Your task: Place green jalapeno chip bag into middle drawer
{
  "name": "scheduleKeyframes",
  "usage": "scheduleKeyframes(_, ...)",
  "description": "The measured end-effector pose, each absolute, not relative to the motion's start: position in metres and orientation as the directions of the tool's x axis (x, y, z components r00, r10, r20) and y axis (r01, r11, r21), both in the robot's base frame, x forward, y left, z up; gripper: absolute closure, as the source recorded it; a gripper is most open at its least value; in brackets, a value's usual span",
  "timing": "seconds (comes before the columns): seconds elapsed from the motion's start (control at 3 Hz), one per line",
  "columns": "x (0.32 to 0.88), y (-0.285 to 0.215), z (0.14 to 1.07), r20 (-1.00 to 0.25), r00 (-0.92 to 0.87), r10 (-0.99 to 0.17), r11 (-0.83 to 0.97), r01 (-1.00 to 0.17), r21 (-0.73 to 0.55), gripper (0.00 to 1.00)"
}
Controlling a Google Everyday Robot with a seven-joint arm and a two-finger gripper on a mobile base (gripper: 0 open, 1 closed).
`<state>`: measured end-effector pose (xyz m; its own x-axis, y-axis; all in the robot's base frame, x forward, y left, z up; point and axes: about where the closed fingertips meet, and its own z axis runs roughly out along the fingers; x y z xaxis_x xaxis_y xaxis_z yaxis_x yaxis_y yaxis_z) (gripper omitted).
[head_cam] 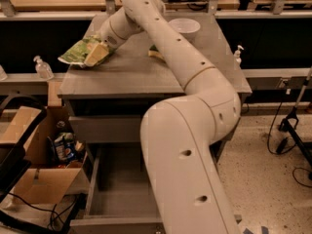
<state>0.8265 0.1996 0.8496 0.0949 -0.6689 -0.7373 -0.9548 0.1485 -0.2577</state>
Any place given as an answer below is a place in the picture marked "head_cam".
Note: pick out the open grey middle drawer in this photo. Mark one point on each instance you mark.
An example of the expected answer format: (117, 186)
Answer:
(120, 186)

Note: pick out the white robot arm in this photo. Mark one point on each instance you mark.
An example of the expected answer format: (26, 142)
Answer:
(210, 104)

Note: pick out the white pump bottle right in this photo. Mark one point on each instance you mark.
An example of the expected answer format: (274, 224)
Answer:
(237, 54)

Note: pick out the closed grey top drawer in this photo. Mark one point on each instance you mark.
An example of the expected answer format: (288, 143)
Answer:
(127, 128)

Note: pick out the white ceramic bowl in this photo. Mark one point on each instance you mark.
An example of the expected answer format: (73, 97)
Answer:
(188, 28)

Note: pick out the blue snack bag in box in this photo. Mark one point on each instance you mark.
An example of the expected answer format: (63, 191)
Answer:
(63, 148)

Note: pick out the clear sanitizer bottle left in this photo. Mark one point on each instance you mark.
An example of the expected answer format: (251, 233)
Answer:
(43, 70)

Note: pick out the cardboard box with snacks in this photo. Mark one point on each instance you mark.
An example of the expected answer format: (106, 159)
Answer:
(47, 180)

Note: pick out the green jalapeno chip bag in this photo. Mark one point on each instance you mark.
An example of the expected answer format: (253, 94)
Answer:
(78, 52)

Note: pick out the green and yellow sponge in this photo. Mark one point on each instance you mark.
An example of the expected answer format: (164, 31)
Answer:
(153, 52)

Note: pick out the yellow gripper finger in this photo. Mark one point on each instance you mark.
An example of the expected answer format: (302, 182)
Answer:
(96, 53)

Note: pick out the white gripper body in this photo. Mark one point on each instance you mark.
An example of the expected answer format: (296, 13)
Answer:
(107, 38)

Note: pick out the grey wooden drawer cabinet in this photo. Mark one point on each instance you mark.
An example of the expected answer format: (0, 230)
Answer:
(131, 81)

